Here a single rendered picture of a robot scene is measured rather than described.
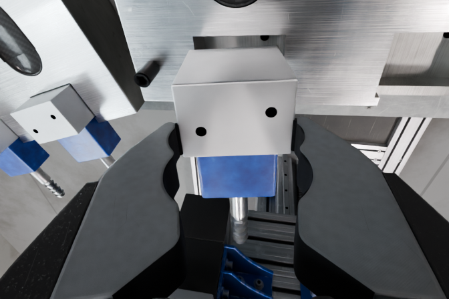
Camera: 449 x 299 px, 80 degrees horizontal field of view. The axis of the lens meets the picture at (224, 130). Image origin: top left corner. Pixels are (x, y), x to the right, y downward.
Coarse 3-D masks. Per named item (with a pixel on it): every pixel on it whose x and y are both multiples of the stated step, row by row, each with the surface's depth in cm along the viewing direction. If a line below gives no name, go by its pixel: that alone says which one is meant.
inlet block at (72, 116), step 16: (48, 96) 23; (64, 96) 23; (16, 112) 23; (32, 112) 23; (48, 112) 22; (64, 112) 23; (80, 112) 24; (32, 128) 24; (48, 128) 24; (64, 128) 23; (80, 128) 24; (96, 128) 26; (112, 128) 28; (64, 144) 27; (80, 144) 26; (96, 144) 26; (112, 144) 27; (80, 160) 28; (112, 160) 29
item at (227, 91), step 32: (192, 64) 13; (224, 64) 12; (256, 64) 12; (288, 64) 12; (192, 96) 11; (224, 96) 11; (256, 96) 11; (288, 96) 11; (192, 128) 12; (224, 128) 12; (256, 128) 12; (288, 128) 12; (224, 160) 14; (256, 160) 14; (224, 192) 15; (256, 192) 15
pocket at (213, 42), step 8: (200, 40) 18; (208, 40) 18; (216, 40) 18; (224, 40) 18; (232, 40) 18; (240, 40) 18; (248, 40) 18; (256, 40) 18; (264, 40) 18; (272, 40) 18; (280, 40) 18; (200, 48) 18; (208, 48) 19; (216, 48) 19; (280, 48) 18
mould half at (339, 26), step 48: (144, 0) 15; (192, 0) 14; (288, 0) 14; (336, 0) 13; (384, 0) 13; (432, 0) 13; (144, 48) 17; (192, 48) 16; (288, 48) 15; (336, 48) 15; (384, 48) 14; (144, 96) 19; (336, 96) 17
